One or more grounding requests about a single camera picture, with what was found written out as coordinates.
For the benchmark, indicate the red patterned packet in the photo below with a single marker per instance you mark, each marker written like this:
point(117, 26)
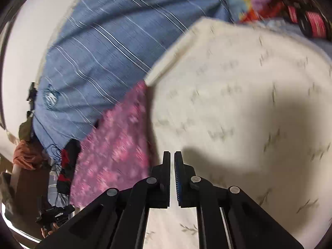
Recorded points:
point(315, 23)

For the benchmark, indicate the grey-blue plaid bed sheet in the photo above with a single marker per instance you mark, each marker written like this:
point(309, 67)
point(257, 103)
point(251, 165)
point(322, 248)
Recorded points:
point(55, 197)

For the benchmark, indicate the orange cloth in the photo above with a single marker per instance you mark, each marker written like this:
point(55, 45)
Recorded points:
point(28, 154)

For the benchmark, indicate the olive green cloth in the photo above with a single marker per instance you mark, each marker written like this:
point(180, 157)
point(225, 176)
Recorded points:
point(26, 129)

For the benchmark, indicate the blue striped quilt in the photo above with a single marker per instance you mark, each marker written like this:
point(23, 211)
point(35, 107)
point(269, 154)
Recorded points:
point(103, 44)

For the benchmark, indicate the colourful printed cloth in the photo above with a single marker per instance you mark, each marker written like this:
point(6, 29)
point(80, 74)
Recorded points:
point(249, 7)

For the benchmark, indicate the cream leaf-print bed sheet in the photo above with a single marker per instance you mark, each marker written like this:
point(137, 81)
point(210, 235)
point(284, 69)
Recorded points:
point(246, 96)

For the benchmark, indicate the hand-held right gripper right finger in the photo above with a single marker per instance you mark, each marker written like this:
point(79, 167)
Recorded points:
point(177, 181)

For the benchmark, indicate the purple floral shirt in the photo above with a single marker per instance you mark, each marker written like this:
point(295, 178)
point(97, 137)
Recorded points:
point(114, 147)

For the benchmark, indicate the black and red garment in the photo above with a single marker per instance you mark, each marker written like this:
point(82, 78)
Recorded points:
point(68, 158)

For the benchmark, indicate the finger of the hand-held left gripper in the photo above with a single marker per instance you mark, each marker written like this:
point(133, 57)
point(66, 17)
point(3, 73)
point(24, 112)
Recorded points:
point(68, 210)

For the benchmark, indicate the person's left hand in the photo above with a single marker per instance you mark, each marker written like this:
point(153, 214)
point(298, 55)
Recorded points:
point(50, 230)

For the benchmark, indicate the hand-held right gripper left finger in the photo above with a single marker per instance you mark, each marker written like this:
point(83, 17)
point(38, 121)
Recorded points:
point(166, 184)

